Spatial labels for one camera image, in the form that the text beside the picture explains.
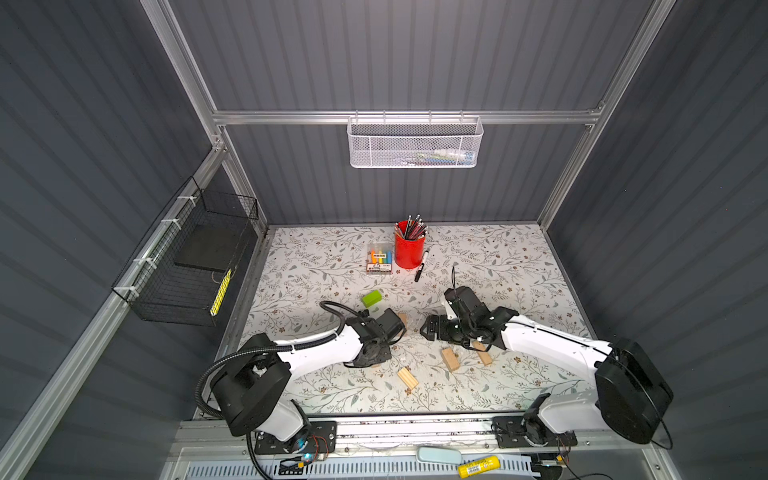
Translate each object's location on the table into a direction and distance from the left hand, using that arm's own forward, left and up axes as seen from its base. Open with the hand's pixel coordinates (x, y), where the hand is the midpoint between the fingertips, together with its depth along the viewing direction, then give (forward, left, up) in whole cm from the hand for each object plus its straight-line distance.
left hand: (382, 355), depth 85 cm
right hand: (+3, -15, +5) cm, 16 cm away
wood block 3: (-1, -30, -1) cm, 30 cm away
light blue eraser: (-25, -12, +1) cm, 28 cm away
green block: (+20, +2, -1) cm, 20 cm away
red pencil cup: (+34, -11, +11) cm, 37 cm away
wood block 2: (-2, -20, 0) cm, 20 cm away
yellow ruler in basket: (+7, +37, +25) cm, 46 cm away
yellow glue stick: (-28, -21, +1) cm, 35 cm away
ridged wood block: (-6, -7, -1) cm, 10 cm away
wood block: (+12, -7, -1) cm, 14 cm away
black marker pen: (+32, -16, -1) cm, 36 cm away
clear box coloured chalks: (+36, -1, +1) cm, 36 cm away
